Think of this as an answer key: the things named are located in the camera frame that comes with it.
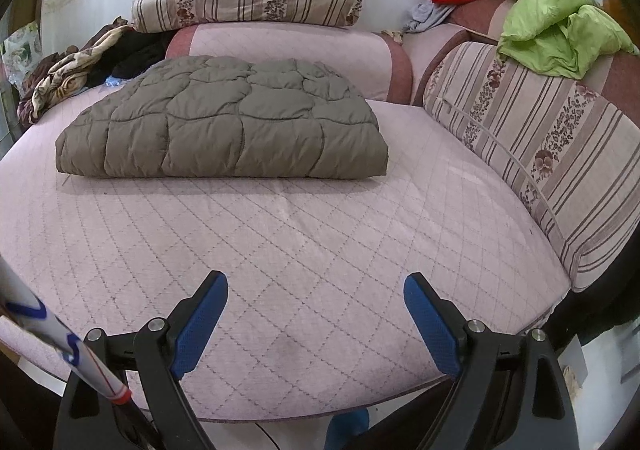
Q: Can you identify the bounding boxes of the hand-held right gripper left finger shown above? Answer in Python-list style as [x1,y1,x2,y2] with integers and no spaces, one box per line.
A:
[52,271,228,450]

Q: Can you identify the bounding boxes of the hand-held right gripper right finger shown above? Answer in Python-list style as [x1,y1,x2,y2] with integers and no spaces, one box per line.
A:
[404,272,581,450]

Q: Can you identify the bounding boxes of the olive quilted jacket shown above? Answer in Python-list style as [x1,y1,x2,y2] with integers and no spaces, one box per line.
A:
[55,55,390,179]

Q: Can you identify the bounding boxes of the black clothes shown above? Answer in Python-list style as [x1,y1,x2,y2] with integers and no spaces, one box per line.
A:
[90,42,168,81]

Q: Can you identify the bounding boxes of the pink quilted sofa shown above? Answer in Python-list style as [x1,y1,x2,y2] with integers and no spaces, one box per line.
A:
[0,0,640,411]

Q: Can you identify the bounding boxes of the blue slipper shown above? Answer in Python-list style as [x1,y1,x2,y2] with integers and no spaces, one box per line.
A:
[325,409,371,450]

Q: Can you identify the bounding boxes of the white pole with blue markings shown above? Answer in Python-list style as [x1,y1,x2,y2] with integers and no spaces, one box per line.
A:
[0,255,133,406]

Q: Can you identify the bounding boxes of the brown floral blanket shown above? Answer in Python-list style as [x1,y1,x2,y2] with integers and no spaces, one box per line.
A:
[17,17,136,128]

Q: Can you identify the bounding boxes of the grey cloth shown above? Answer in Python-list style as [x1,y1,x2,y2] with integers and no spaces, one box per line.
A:
[404,1,453,34]

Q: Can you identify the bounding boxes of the light green garment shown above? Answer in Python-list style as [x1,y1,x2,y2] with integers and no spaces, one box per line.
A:
[496,0,640,80]

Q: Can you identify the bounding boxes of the floral printed plastic bag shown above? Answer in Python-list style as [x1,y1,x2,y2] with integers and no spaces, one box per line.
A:
[0,22,42,86]

